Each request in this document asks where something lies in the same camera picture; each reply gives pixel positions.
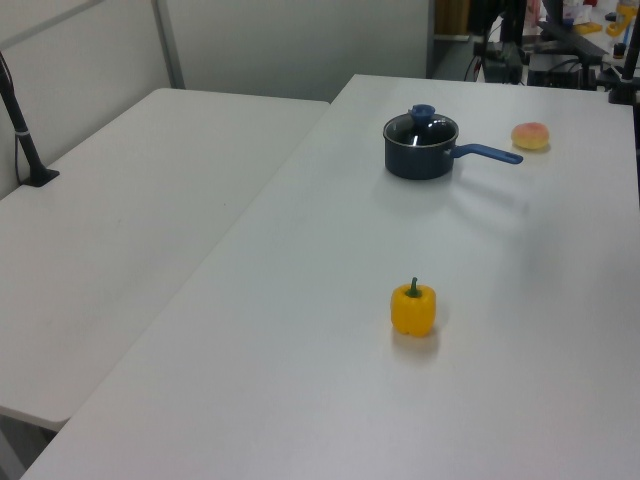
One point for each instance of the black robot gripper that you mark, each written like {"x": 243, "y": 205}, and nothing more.
{"x": 484, "y": 17}

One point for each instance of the glass lid with blue knob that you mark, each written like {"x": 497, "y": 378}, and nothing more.
{"x": 422, "y": 111}

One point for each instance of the wooden cabinet panel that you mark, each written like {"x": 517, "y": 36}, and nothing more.
{"x": 452, "y": 17}

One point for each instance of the thin black vertical pole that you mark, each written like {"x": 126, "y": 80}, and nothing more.
{"x": 518, "y": 20}

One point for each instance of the black equipment box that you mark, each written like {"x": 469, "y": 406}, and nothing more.
{"x": 555, "y": 72}

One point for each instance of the pink yellow peach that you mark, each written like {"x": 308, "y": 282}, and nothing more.
{"x": 531, "y": 136}

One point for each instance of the dark blue saucepan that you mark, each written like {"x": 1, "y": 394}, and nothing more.
{"x": 415, "y": 162}

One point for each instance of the yellow object on desk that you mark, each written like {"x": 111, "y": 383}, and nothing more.
{"x": 620, "y": 22}

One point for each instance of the yellow bell pepper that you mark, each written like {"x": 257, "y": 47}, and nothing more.
{"x": 413, "y": 312}

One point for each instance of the grey partition post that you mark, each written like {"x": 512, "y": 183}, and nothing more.
{"x": 170, "y": 50}

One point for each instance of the black camera pole with base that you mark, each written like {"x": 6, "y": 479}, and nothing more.
{"x": 30, "y": 150}

